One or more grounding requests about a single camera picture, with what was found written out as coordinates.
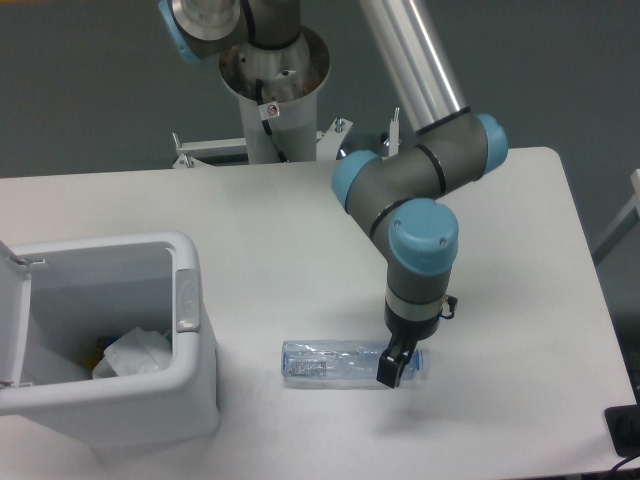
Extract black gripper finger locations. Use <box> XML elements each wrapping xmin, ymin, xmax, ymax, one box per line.
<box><xmin>376</xmin><ymin>344</ymin><xmax>411</xmax><ymax>389</ymax></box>

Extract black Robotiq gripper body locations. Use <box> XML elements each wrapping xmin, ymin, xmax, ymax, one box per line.
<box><xmin>384</xmin><ymin>304</ymin><xmax>440</xmax><ymax>355</ymax></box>

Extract clear plastic water bottle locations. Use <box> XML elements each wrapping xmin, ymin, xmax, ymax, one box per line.
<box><xmin>281</xmin><ymin>339</ymin><xmax>431</xmax><ymax>390</ymax></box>

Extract white paper wrapper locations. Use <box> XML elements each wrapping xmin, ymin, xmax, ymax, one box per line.
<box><xmin>92</xmin><ymin>327</ymin><xmax>172</xmax><ymax>380</ymax></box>

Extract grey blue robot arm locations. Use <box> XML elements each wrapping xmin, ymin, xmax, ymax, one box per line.
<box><xmin>159</xmin><ymin>1</ymin><xmax>508</xmax><ymax>388</ymax></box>

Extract white plastic trash can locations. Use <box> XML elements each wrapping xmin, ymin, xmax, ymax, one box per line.
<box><xmin>1</xmin><ymin>232</ymin><xmax>220</xmax><ymax>447</ymax></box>

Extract white trash can lid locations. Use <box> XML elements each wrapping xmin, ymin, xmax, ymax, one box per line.
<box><xmin>1</xmin><ymin>243</ymin><xmax>31</xmax><ymax>388</ymax></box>

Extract black device at table edge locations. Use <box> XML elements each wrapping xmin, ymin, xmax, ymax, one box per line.
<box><xmin>604</xmin><ymin>404</ymin><xmax>639</xmax><ymax>457</ymax></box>

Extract blue yellow snack bag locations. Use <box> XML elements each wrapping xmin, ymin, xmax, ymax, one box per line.
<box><xmin>81</xmin><ymin>336</ymin><xmax>118</xmax><ymax>371</ymax></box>

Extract white frame at right edge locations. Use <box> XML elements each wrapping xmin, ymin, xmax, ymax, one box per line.
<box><xmin>591</xmin><ymin>169</ymin><xmax>639</xmax><ymax>266</ymax></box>

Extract white metal base frame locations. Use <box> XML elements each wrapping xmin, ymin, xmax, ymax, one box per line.
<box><xmin>172</xmin><ymin>106</ymin><xmax>403</xmax><ymax>169</ymax></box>

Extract black cable on pedestal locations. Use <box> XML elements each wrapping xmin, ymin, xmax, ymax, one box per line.
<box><xmin>255</xmin><ymin>78</ymin><xmax>290</xmax><ymax>163</ymax></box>

